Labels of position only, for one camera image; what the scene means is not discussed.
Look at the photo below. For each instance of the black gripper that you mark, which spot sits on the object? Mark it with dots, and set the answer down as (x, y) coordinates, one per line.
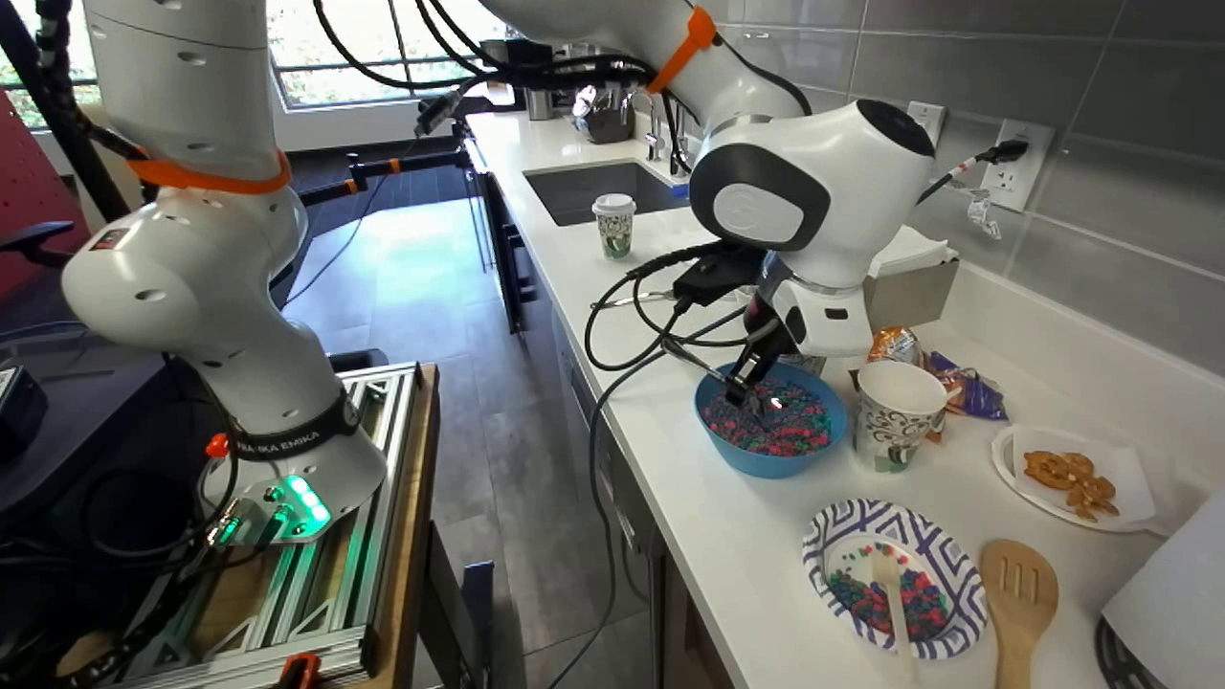
(776, 325)

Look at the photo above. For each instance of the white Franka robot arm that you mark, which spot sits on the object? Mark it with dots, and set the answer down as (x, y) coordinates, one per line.
(195, 291)

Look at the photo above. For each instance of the blue floral bowl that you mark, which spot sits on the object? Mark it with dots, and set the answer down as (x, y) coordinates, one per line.
(797, 433)

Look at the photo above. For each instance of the blue white patterned paper bowl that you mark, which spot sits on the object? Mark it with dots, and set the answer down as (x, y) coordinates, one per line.
(939, 541)

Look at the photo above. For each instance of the orange snack bag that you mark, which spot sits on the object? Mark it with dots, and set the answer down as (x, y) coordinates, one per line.
(898, 347)

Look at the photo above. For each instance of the floral paper cup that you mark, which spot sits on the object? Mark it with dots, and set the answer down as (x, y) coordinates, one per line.
(895, 433)

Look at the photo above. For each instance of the metal tissue box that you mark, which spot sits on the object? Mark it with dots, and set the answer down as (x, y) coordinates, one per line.
(919, 291)

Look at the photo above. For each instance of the blue sponge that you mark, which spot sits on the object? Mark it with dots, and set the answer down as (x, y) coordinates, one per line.
(682, 194)

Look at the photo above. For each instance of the white green coffee cup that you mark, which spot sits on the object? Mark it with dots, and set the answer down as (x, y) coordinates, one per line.
(614, 229)

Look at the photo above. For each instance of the purple snack bag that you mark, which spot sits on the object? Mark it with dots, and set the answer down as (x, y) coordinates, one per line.
(978, 391)

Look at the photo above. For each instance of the metal faucet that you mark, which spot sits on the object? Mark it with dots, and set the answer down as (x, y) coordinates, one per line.
(671, 137)

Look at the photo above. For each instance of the kitchen sink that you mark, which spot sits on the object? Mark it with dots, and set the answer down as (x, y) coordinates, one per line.
(575, 194)

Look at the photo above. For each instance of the white plastic spoon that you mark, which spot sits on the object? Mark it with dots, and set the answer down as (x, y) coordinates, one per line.
(895, 604)

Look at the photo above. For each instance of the dark base cabinet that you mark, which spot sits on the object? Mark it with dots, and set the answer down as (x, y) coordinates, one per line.
(506, 254)

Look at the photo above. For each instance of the colourful candy pile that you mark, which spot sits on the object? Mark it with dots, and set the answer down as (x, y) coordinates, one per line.
(926, 599)

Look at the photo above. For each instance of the dark utensil holder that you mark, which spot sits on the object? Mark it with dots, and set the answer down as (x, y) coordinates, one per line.
(608, 114)

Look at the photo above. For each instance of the pretzel pile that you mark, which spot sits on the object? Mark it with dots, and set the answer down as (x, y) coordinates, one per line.
(1073, 482)

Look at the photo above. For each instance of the wooden slotted spatula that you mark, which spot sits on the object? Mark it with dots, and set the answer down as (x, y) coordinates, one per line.
(1021, 638)

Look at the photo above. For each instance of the black low bench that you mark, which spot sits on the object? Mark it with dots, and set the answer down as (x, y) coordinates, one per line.
(383, 163)

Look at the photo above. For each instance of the large white appliance black base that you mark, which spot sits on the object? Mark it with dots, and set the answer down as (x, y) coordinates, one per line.
(1181, 599)

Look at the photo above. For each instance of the window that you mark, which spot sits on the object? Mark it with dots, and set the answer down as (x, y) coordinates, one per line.
(371, 76)

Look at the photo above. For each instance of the black box device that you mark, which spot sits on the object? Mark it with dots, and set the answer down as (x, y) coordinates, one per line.
(20, 407)

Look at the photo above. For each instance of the red chair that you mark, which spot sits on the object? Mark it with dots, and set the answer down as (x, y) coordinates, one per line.
(33, 194)

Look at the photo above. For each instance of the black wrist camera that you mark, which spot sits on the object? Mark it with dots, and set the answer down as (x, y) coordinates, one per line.
(720, 274)

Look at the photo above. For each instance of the white switch plate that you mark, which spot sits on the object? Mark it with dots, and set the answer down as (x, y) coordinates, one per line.
(931, 121)

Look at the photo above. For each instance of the white wall outlet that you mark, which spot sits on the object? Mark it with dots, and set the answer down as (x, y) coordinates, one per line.
(1028, 183)

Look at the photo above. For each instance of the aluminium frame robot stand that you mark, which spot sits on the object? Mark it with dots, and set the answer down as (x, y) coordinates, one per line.
(390, 509)

